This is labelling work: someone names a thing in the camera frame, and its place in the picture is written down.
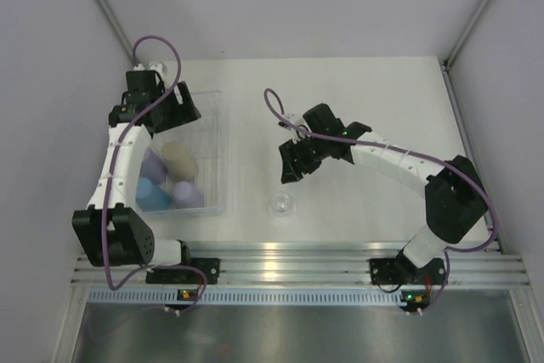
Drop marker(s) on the beige plastic cup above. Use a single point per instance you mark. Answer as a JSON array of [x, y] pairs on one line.
[[180, 163]]

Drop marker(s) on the blue plastic cup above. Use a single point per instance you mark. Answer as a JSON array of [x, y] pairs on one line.
[[150, 197]]

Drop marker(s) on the lilac plastic cup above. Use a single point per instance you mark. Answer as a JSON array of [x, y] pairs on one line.
[[186, 195], [152, 167]]

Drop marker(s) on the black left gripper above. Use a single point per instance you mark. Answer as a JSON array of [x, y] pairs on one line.
[[184, 113]]

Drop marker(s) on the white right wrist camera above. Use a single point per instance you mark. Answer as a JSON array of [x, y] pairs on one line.
[[290, 121]]

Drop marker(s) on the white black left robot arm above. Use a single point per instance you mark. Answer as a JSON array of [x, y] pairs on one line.
[[110, 229]]

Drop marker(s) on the perforated blue cable duct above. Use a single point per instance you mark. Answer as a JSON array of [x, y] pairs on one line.
[[259, 297]]

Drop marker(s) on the aluminium frame rail right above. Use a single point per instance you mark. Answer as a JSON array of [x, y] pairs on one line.
[[468, 29]]

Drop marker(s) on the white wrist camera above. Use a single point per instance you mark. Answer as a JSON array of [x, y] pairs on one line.
[[290, 121], [159, 67]]

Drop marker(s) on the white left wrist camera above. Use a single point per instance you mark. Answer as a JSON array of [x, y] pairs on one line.
[[159, 67]]

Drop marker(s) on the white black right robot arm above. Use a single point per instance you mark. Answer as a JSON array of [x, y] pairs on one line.
[[451, 190]]

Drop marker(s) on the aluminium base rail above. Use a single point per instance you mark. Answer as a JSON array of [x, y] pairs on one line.
[[346, 264]]

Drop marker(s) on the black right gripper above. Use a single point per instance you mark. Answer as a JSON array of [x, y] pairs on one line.
[[290, 153]]

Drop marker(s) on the white wire dish rack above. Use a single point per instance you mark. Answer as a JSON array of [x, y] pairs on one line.
[[211, 177]]

